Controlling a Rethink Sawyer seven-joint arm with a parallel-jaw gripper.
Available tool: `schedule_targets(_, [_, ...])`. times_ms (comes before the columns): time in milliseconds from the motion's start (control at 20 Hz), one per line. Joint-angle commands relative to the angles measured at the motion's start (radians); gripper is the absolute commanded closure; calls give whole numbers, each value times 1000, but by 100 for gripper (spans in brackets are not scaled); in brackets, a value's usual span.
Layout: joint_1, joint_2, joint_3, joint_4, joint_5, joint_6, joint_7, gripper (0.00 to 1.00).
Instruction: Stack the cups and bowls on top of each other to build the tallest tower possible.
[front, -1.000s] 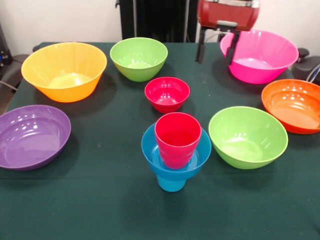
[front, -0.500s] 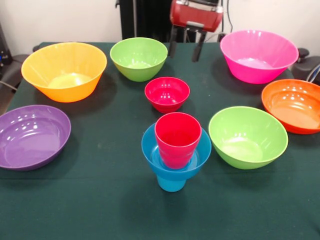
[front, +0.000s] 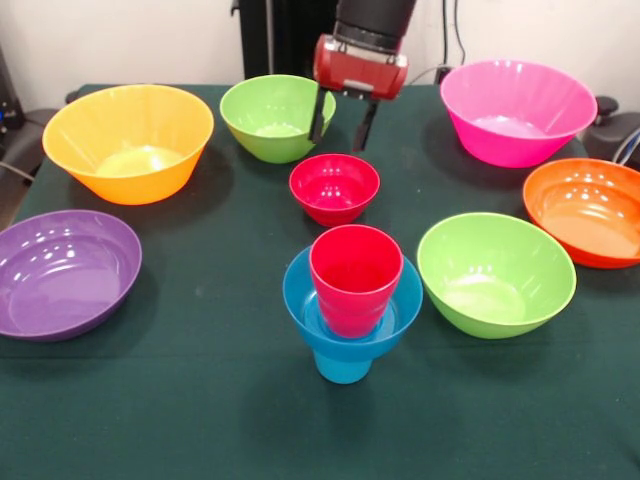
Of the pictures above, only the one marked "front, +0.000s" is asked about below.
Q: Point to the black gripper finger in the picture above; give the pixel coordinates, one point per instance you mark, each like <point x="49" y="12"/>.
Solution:
<point x="364" y="127"/>
<point x="317" y="117"/>

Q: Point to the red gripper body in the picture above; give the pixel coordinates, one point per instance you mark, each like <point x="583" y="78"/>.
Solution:
<point x="360" y="72"/>

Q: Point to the red bowl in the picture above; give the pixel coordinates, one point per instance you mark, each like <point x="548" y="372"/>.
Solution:
<point x="335" y="190"/>

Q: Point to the red cup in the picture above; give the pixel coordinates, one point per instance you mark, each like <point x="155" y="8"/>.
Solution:
<point x="355" y="280"/>

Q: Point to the pink bowl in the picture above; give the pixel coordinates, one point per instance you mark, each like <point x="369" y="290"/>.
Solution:
<point x="520" y="100"/>

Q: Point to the blue bowl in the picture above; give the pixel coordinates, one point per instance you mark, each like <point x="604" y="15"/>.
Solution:
<point x="310" y="320"/>

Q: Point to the blue cup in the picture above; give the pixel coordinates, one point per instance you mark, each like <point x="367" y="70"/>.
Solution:
<point x="342" y="370"/>

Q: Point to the purple bowl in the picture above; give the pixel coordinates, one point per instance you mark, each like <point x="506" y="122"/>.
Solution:
<point x="60" y="280"/>

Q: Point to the green bowl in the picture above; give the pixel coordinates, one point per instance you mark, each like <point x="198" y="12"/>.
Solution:
<point x="277" y="107"/>
<point x="495" y="270"/>

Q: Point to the yellow bowl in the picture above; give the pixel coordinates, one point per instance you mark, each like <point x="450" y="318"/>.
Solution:
<point x="125" y="120"/>

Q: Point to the orange bowl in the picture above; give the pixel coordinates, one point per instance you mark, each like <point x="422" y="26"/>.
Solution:
<point x="585" y="205"/>

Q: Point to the black office chair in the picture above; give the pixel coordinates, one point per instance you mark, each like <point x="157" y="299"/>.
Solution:
<point x="612" y="135"/>
<point x="30" y="135"/>

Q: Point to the black computer box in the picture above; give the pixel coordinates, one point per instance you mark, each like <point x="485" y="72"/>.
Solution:
<point x="10" y="100"/>

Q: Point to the dark green tablecloth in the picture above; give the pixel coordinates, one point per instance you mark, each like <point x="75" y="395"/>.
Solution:
<point x="200" y="425"/>

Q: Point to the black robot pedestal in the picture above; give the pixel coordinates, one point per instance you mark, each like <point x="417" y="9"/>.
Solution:
<point x="290" y="40"/>

